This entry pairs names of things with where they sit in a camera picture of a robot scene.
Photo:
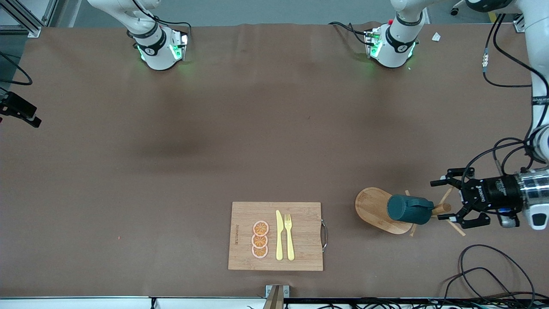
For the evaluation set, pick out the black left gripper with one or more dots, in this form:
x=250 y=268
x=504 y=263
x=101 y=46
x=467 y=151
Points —
x=497 y=191

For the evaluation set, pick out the dark green mug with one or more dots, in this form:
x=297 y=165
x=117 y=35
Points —
x=407 y=209

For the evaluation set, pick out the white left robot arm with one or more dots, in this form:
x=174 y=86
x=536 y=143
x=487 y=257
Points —
x=399 y=43

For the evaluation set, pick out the wooden mug rack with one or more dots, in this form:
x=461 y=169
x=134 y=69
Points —
x=371 y=206

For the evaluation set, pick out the white paper scrap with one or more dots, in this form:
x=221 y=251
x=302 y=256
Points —
x=436 y=37

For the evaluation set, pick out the bamboo cutting board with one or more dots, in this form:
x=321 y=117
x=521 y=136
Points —
x=306 y=231

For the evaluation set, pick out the yellow plastic fork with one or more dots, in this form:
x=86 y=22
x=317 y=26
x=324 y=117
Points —
x=290 y=240

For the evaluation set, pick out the black tipped stand leg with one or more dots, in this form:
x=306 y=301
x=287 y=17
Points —
x=455 y=10

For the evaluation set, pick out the yellow plastic knife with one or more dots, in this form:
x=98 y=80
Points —
x=279 y=236

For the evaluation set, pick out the toy orange slice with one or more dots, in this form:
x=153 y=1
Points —
x=260 y=228
x=259 y=252
x=259 y=241

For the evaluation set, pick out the aluminium frame profile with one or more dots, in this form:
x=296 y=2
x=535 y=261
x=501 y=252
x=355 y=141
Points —
x=519 y=26
x=32 y=31

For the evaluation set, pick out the metal table edge bracket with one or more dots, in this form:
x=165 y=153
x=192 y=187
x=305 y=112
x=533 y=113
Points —
x=276 y=296

